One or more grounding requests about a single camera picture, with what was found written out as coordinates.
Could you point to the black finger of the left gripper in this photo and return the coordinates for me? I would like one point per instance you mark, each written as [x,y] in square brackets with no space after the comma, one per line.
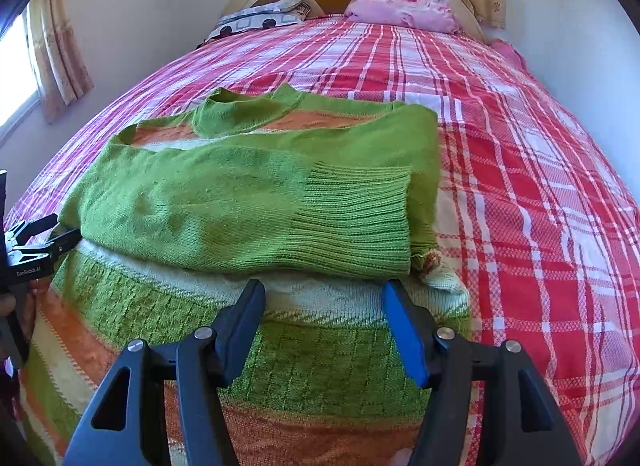
[23,231]

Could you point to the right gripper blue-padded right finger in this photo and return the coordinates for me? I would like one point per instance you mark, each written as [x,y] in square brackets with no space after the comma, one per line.
[521,422]

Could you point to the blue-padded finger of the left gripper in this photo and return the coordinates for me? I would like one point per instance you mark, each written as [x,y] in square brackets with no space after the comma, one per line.
[55,245]

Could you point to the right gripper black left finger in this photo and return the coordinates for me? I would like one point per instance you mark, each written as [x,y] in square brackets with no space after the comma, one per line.
[125,421]

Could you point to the green orange knit sweater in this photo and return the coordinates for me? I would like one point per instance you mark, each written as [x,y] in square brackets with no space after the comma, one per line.
[323,199]

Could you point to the person's left hand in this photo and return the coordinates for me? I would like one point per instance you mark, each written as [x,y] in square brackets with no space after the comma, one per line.
[18,318]

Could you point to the beige curtain side window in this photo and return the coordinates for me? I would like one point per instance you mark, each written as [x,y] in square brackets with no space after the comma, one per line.
[61,73]

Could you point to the red white plaid bedspread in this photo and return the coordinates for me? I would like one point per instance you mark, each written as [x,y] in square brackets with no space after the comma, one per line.
[539,229]

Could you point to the grey white patterned pillow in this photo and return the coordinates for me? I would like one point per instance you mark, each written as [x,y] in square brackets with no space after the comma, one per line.
[262,17]

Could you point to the pink sheet bed edge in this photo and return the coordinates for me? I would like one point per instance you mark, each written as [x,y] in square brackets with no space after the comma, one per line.
[506,50]

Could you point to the pink floral pillow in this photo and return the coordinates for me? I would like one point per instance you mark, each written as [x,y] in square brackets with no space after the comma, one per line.
[426,15]

